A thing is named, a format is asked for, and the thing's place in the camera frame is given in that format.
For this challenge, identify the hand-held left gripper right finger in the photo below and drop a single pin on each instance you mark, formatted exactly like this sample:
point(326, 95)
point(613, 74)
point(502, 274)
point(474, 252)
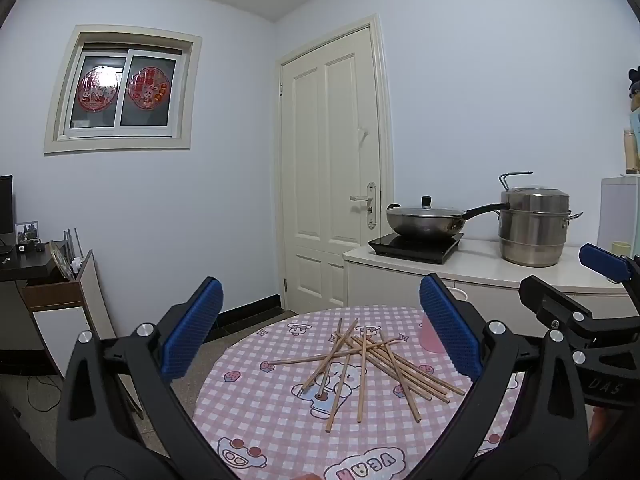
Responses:
point(450, 331)

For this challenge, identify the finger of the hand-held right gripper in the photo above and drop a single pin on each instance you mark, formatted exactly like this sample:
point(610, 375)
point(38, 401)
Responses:
point(605, 262)
point(545, 300)

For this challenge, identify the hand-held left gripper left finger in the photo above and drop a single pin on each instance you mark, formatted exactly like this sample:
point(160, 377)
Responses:
point(192, 331)

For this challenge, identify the pink cup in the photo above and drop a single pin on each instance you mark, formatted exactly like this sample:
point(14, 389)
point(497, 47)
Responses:
point(430, 337)

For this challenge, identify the bunch of wooden chopsticks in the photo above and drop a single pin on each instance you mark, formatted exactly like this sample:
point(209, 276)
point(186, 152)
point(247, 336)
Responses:
point(372, 360)

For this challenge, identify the person's right hand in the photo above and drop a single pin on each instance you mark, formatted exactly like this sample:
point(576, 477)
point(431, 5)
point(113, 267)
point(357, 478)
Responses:
point(597, 425)

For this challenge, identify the pale green cup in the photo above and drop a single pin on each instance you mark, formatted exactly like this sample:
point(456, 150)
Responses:
point(621, 248)

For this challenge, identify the white appliance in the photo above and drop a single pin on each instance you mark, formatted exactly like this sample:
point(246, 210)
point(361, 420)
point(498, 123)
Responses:
point(617, 210)

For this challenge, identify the white kitchen cabinet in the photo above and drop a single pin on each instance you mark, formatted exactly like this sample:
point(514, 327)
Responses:
point(480, 270)

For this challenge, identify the stainless steel steamer pot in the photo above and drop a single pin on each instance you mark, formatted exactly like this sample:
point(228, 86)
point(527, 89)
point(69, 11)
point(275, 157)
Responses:
point(532, 225)

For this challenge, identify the black induction cooker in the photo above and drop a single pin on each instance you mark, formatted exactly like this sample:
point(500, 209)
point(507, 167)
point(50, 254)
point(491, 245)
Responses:
point(415, 250)

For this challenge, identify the beige bottle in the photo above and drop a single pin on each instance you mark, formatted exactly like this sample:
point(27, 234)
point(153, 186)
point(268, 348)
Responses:
point(631, 150)

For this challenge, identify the pink checked tablecloth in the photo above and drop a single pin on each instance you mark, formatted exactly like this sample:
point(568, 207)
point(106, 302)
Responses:
point(280, 410)

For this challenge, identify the glass wok lid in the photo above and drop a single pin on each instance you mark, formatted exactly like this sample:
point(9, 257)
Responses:
point(425, 210)

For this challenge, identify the brown and white side cabinet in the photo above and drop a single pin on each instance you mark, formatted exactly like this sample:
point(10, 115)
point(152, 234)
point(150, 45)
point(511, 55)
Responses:
point(65, 320)

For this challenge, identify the dark wooden desk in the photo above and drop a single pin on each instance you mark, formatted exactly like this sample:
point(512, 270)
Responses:
point(25, 265)

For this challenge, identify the cream panel door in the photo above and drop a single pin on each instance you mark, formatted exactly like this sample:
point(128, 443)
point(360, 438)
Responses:
point(330, 160)

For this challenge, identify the white door hook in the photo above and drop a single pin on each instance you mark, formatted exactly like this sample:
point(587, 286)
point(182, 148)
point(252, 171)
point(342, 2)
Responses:
point(362, 135)

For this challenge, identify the black computer monitor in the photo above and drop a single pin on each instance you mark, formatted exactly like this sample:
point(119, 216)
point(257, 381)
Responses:
point(6, 205)

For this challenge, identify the red window decal with oranges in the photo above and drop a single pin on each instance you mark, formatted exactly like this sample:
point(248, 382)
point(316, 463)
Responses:
point(147, 86)

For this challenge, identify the cream framed window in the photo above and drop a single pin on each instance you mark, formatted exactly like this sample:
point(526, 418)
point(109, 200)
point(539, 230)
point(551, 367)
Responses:
point(122, 91)

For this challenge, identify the red round window decal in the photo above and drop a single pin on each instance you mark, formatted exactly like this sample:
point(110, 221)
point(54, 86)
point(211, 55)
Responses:
point(98, 89)

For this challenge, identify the small photo frame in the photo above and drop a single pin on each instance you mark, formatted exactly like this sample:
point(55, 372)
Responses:
point(27, 231)

